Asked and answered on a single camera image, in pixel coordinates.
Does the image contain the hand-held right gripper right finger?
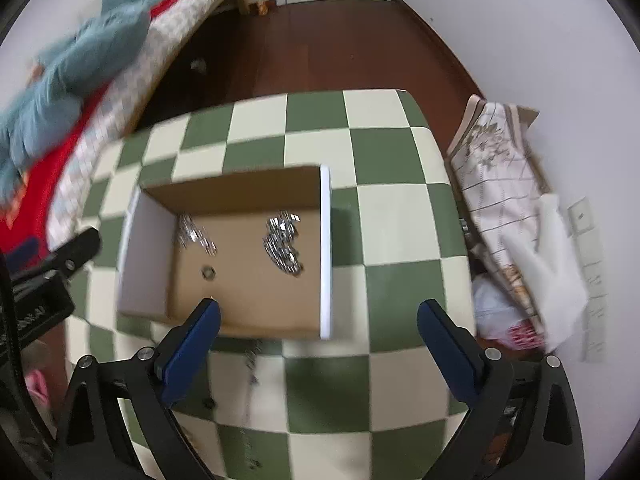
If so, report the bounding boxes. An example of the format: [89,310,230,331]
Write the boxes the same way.
[416,299,586,480]

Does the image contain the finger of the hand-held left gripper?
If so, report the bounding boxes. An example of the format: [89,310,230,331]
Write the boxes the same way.
[46,226,102,279]

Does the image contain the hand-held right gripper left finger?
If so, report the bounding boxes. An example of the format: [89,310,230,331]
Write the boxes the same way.
[52,298,222,480]

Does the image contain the white and brown cardboard box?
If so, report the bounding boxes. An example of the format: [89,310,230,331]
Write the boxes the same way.
[116,164,333,341]

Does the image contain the white plastic bag red print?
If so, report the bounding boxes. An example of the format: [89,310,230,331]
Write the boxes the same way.
[472,272,549,352]

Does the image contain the red blanket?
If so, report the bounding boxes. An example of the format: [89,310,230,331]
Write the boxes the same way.
[0,0,227,263]

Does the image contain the pink cloth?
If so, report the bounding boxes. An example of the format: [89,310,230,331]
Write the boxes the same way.
[24,369,52,412]

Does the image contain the small pile silver nuts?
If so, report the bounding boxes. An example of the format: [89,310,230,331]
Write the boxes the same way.
[177,214,219,257]

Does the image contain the pile of silver nuts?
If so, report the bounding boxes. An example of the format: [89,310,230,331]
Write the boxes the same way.
[262,210,305,278]

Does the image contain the green and cream checkered tablecloth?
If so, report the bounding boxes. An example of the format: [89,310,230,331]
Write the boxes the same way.
[62,89,474,480]

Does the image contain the white power strip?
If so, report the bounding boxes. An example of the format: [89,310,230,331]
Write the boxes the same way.
[567,197,609,364]

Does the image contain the floral fabric bag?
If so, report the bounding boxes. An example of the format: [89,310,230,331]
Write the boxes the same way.
[446,94,554,322]

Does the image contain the teal blanket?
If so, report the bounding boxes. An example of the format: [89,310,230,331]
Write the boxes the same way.
[0,0,242,202]

